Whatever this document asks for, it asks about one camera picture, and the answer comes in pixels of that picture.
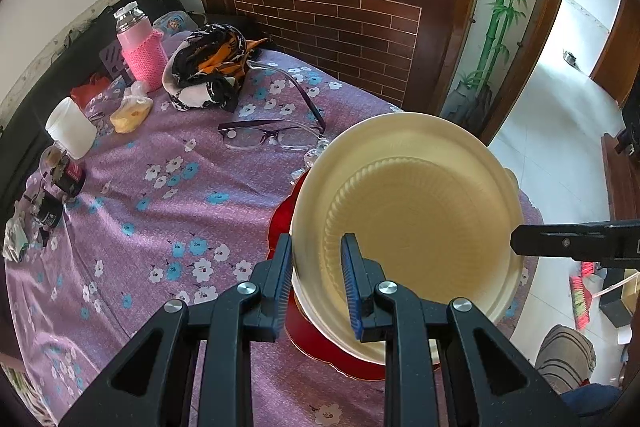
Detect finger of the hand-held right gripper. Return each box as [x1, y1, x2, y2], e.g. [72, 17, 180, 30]
[510, 221, 621, 260]

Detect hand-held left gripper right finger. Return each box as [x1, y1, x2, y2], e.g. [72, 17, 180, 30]
[340, 232, 581, 427]

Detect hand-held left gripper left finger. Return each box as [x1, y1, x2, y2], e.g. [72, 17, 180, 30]
[59, 233, 294, 427]

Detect large red scalloped plate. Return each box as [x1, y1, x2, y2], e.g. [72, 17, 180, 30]
[266, 167, 451, 382]

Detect cream plastic bowl with tab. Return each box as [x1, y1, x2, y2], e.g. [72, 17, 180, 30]
[289, 112, 526, 365]

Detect wooden cabinet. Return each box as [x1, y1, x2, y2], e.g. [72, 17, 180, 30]
[600, 132, 640, 228]

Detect pink green broom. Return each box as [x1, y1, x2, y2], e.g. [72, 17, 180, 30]
[570, 264, 640, 330]

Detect black box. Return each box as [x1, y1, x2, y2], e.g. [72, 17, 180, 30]
[600, 297, 633, 328]

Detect purple floral tablecloth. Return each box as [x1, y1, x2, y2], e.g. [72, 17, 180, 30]
[0, 42, 546, 427]

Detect purple framed eyeglasses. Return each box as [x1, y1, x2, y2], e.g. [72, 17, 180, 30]
[218, 59, 328, 152]

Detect person's leg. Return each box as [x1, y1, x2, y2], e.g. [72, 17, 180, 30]
[560, 382, 623, 427]

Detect wooden door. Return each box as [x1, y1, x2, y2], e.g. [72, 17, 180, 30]
[590, 0, 640, 105]

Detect yellow food plastic bag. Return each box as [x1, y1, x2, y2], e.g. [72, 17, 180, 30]
[109, 82, 153, 135]

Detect black orange patterned scarf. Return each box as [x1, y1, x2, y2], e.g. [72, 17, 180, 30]
[162, 23, 268, 112]

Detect dark jar with red label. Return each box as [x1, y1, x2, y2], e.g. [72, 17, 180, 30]
[42, 146, 87, 198]

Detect bamboo print glass panel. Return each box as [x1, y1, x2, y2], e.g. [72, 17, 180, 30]
[440, 0, 556, 128]

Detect small black jar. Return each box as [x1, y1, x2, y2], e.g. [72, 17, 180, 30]
[27, 187, 65, 230]

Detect white plastic jar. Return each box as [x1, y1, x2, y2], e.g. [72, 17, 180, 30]
[45, 97, 98, 160]

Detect pink flask with knitted sleeve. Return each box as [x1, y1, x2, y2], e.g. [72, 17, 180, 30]
[113, 2, 168, 92]

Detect crumpled white tissue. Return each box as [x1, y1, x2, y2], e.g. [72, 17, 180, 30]
[2, 217, 31, 263]

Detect red plastic bag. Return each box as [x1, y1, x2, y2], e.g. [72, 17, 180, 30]
[70, 74, 108, 108]

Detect purple plastic stool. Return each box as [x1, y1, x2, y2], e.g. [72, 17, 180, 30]
[99, 44, 133, 82]

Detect blue cartoon print bag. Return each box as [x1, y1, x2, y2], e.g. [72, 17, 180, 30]
[152, 11, 199, 38]

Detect black sofa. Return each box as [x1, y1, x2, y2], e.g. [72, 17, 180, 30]
[0, 0, 221, 218]

